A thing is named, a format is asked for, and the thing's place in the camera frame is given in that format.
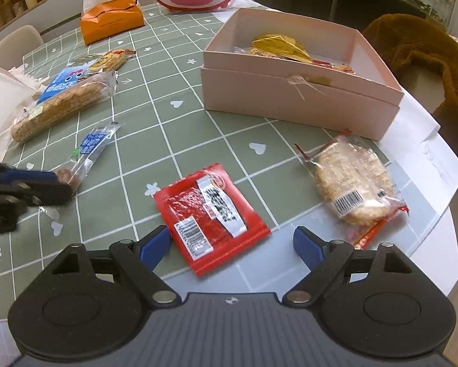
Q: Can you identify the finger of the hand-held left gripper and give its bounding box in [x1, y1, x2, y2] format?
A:
[0, 157, 58, 184]
[0, 181, 74, 207]

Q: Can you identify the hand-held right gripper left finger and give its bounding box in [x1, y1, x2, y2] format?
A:
[51, 225, 178, 304]

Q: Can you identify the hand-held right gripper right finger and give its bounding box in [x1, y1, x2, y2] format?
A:
[282, 225, 411, 305]

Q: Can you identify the round rice cracker packet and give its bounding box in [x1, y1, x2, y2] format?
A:
[294, 129, 410, 251]

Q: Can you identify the orange tissue box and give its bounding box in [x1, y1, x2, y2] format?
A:
[79, 0, 146, 46]

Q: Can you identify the clear chocolate bar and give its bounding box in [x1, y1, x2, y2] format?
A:
[56, 121, 121, 196]

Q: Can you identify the long clear biscuit pack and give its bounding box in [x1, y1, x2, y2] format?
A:
[8, 71, 117, 146]

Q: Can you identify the white paper sheet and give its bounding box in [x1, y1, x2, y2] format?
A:
[0, 60, 43, 163]

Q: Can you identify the green checked tablecloth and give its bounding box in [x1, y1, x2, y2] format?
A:
[0, 2, 445, 322]

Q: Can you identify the pink cardboard box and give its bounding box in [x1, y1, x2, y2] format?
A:
[201, 8, 404, 142]

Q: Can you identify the blue snack packet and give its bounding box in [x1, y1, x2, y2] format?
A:
[35, 65, 96, 105]

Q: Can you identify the brown fleece coat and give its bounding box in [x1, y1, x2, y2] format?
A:
[361, 13, 458, 132]

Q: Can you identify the large yellow snack packet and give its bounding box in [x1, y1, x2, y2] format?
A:
[251, 34, 314, 64]

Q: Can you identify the white paper bag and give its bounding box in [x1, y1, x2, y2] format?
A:
[377, 84, 458, 201]

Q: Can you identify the red gold cracker packet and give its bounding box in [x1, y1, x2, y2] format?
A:
[87, 48, 136, 74]

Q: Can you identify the yellow red snack packet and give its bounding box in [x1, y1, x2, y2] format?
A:
[312, 60, 356, 75]

